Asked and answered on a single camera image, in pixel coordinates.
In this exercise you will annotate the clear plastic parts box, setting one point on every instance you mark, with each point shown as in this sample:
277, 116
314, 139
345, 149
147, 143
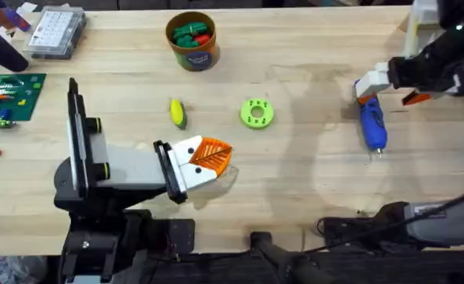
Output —
54, 33

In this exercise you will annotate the black cylindrical tool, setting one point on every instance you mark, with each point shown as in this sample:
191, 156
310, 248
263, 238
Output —
3, 51

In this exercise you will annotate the plastic bag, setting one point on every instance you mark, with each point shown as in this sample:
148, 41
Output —
11, 272

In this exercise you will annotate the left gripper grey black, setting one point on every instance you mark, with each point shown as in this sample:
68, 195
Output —
133, 167

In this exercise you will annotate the white box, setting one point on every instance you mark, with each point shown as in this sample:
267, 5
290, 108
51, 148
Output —
421, 27

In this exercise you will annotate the black upright flat plate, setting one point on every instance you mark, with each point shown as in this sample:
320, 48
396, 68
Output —
78, 138

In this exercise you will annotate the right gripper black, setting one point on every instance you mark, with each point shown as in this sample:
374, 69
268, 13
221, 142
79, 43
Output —
421, 73

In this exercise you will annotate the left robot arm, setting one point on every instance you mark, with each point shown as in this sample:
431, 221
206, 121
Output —
98, 221

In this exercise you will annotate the green disc with holes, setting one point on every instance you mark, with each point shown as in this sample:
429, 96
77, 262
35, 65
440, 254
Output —
249, 118

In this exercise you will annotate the blue electric screwdriver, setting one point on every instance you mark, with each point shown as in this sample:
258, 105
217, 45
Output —
374, 126

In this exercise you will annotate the black rail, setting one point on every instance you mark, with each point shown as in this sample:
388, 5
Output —
334, 268

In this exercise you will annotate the brown tub with toys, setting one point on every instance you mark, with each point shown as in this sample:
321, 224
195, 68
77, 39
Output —
194, 55

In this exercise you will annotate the green board with blocks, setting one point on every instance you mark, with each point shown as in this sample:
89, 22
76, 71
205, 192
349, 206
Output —
15, 94

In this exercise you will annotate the yellow green corn toy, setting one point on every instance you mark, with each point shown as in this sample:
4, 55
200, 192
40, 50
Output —
176, 112

